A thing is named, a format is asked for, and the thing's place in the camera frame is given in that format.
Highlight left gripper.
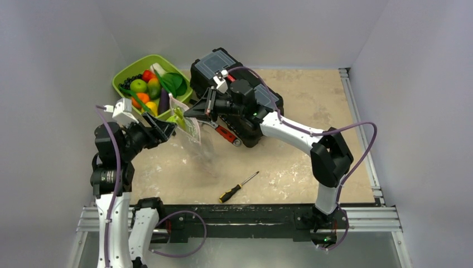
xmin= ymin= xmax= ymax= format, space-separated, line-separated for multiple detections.
xmin=120 ymin=111 xmax=175 ymax=160

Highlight toy green onion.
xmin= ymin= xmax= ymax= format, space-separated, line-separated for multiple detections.
xmin=166 ymin=107 xmax=199 ymax=138

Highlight clear zip top bag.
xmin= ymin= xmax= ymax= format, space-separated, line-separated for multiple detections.
xmin=167 ymin=93 xmax=216 ymax=175

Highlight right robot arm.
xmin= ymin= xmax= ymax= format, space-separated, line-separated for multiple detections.
xmin=184 ymin=76 xmax=354 ymax=227

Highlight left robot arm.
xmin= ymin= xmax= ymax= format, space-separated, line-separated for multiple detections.
xmin=90 ymin=113 xmax=177 ymax=267

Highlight toy purple eggplant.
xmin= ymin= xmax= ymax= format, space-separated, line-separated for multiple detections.
xmin=158 ymin=88 xmax=170 ymax=115

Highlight toy lemon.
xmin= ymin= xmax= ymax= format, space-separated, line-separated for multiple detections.
xmin=141 ymin=101 xmax=158 ymax=117

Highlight black toolbox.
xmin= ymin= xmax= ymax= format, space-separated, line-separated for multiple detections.
xmin=190 ymin=47 xmax=284 ymax=148

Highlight toy green leaf vegetable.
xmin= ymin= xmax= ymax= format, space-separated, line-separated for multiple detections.
xmin=153 ymin=71 xmax=187 ymax=99

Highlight toy orange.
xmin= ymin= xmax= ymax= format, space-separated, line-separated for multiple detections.
xmin=131 ymin=93 xmax=151 ymax=109

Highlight toy mango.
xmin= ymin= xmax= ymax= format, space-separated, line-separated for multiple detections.
xmin=147 ymin=78 xmax=161 ymax=100

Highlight green plastic bin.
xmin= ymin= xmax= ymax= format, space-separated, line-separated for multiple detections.
xmin=111 ymin=54 xmax=194 ymax=123

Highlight toy green apple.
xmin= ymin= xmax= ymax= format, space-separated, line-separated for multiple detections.
xmin=129 ymin=79 xmax=148 ymax=93

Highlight toy green bean pod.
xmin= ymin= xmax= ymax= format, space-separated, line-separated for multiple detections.
xmin=119 ymin=87 xmax=153 ymax=113

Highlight toy red strawberry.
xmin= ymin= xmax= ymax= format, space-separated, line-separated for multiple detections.
xmin=142 ymin=70 xmax=157 ymax=83

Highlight toy black grapes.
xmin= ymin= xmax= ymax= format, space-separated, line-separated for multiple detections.
xmin=118 ymin=74 xmax=142 ymax=90

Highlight yellow black screwdriver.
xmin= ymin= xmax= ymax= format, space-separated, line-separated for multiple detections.
xmin=219 ymin=171 xmax=260 ymax=203

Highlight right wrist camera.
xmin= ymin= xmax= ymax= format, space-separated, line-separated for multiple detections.
xmin=213 ymin=69 xmax=229 ymax=94

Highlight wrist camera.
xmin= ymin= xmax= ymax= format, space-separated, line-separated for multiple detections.
xmin=104 ymin=98 xmax=139 ymax=127
xmin=213 ymin=69 xmax=229 ymax=94

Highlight adjustable wrench red handle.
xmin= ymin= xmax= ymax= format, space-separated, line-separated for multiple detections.
xmin=198 ymin=120 xmax=242 ymax=147

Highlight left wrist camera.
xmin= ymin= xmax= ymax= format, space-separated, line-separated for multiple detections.
xmin=104 ymin=98 xmax=139 ymax=127

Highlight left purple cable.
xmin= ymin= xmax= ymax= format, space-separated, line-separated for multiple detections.
xmin=95 ymin=105 xmax=123 ymax=268

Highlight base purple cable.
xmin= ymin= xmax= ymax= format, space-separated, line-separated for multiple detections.
xmin=149 ymin=210 xmax=207 ymax=259

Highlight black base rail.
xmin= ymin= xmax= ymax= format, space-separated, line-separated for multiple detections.
xmin=151 ymin=203 xmax=348 ymax=245

